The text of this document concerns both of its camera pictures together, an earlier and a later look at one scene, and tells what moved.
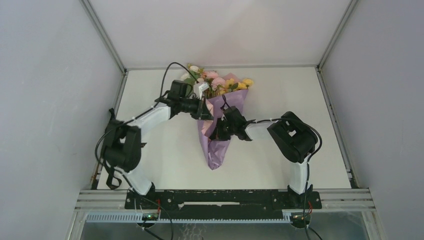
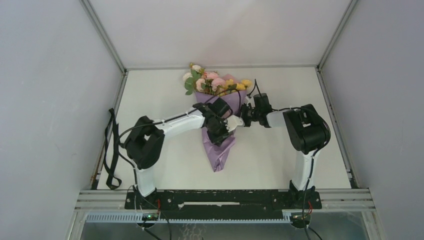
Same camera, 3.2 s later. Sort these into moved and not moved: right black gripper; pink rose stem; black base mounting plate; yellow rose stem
Moved: right black gripper
Not moved: yellow rose stem; black base mounting plate; pink rose stem
